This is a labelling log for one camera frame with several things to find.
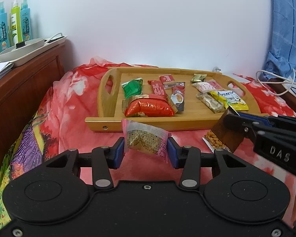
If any white plastic tray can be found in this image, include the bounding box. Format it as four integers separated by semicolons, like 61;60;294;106
0;38;45;67

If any white cable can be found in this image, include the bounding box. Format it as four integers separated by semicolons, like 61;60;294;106
256;69;296;97

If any red floral blanket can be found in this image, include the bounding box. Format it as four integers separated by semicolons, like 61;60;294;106
0;57;296;228

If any wooden tray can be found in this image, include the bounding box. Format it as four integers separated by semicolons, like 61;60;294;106
85;67;269;132

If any dark wooden bed frame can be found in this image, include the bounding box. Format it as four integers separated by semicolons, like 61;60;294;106
271;83;296;118

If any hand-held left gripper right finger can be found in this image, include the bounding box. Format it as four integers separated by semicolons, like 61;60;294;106
168;137;248;192

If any red label cracker packet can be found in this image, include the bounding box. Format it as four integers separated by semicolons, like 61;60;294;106
159;74;176;89
147;80;169;96

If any blue checked cloth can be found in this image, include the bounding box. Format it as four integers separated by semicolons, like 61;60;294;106
265;0;296;84

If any wooden bedside cabinet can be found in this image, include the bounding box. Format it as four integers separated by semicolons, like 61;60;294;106
0;36;67;185

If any red peanut packet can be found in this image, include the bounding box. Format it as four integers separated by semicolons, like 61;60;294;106
122;94;178;118

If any teal spray bottle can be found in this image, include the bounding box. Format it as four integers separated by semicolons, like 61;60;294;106
20;0;31;42
0;1;11;48

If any green snack packet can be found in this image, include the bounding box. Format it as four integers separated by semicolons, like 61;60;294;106
121;78;143;99

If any paper notebook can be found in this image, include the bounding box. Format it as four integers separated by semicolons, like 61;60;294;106
0;61;14;82

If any gold candy packet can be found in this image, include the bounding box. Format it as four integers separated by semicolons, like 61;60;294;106
190;73;208;83

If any brown almond packet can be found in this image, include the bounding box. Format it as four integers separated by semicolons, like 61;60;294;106
203;114;244;153

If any yellow-green spray bottle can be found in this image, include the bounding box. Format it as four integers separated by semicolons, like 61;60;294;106
10;0;24;43

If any red black coffee stick packet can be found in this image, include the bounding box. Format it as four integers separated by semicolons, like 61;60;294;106
171;83;186;113

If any clear nut bar packet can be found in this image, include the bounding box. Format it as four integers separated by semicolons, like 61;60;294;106
196;92;225;114

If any white pastry packet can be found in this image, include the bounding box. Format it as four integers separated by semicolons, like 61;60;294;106
192;80;224;93

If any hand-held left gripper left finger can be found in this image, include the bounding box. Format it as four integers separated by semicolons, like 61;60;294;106
44;137;125;192

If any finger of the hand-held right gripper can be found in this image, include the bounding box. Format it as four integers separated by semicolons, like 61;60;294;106
228;105;272;126
223;114;258;140

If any pink clear snack packet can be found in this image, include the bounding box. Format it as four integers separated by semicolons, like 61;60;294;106
122;119;172;164

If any yellow snack packet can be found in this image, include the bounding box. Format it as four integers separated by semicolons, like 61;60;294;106
209;89;249;111

